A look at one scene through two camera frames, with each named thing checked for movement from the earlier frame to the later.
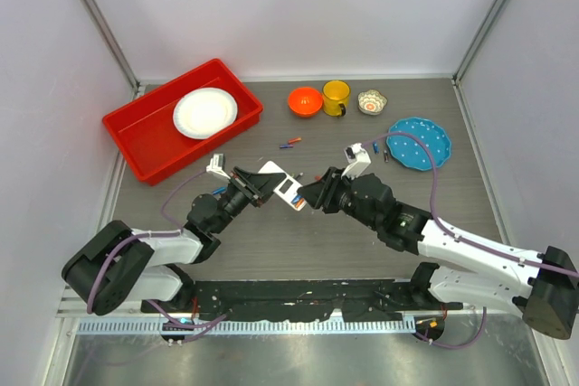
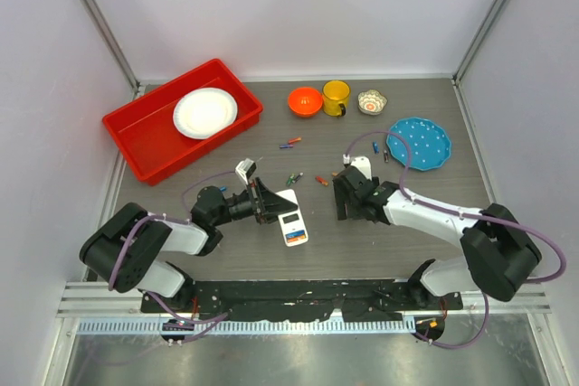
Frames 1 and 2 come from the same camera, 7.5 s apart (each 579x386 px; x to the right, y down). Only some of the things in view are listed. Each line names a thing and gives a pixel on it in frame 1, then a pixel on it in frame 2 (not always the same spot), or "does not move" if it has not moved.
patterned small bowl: x=371 y=102 does not move
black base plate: x=272 y=300 does not move
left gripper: x=261 y=183 → x=271 y=203
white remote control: x=288 y=189 → x=291 y=223
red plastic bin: x=146 y=133 does not move
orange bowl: x=305 y=101 does not move
